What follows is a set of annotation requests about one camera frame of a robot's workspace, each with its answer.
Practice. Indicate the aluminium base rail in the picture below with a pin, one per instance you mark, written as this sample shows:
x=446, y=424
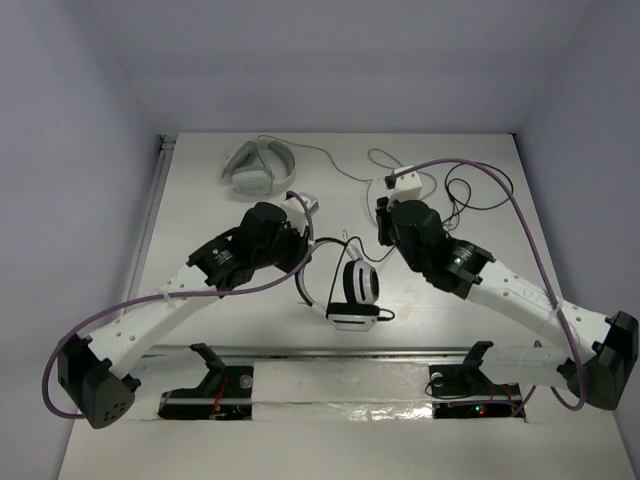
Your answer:
x=308, y=353

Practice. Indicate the grey white headphones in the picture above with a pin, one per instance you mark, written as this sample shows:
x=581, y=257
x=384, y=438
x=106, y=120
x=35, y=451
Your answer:
x=246, y=170

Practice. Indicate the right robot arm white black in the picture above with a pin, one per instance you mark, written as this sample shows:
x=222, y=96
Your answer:
x=589, y=354

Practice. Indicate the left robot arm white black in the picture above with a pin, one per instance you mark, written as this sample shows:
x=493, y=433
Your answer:
x=102, y=364

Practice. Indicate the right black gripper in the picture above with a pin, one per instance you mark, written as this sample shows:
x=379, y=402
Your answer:
x=383, y=215

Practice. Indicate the white foam block with tape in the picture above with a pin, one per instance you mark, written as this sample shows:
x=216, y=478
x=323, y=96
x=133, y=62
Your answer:
x=345, y=390

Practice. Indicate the black white headphones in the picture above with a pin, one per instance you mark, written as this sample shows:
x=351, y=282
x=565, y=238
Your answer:
x=354, y=292

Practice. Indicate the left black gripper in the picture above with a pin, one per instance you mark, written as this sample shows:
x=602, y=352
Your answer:
x=295, y=245

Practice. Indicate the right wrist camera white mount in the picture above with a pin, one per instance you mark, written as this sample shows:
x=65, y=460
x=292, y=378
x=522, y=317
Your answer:
x=403, y=184

